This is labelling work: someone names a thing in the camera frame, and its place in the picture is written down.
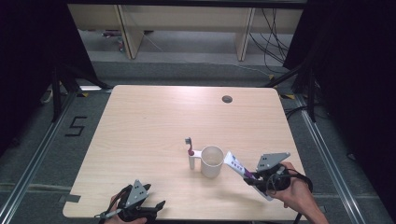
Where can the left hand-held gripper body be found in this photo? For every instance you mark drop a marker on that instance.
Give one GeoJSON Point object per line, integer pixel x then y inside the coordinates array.
{"type": "Point", "coordinates": [137, 194]}

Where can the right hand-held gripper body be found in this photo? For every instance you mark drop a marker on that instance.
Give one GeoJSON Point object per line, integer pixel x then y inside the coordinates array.
{"type": "Point", "coordinates": [275, 179]}

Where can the white purple toothpaste tube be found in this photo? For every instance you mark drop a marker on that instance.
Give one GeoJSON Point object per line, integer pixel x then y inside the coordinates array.
{"type": "Point", "coordinates": [235, 163]}

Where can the pink toothbrush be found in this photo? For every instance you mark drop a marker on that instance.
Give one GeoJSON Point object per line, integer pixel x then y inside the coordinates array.
{"type": "Point", "coordinates": [190, 149]}

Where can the person's right hand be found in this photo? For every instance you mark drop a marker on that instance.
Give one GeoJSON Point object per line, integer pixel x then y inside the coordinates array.
{"type": "Point", "coordinates": [297, 194]}

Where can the person's left hand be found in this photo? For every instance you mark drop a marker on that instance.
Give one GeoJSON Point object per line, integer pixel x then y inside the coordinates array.
{"type": "Point", "coordinates": [113, 219]}

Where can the black metal stand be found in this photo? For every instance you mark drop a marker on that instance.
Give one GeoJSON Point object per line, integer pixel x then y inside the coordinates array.
{"type": "Point", "coordinates": [56, 93]}
{"type": "Point", "coordinates": [311, 96]}

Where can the black curtain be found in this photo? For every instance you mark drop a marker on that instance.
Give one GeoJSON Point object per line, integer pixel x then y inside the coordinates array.
{"type": "Point", "coordinates": [28, 62]}
{"type": "Point", "coordinates": [358, 77]}

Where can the aluminium floor rail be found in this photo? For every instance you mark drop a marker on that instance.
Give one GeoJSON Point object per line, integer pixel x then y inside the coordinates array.
{"type": "Point", "coordinates": [330, 155]}
{"type": "Point", "coordinates": [37, 155]}

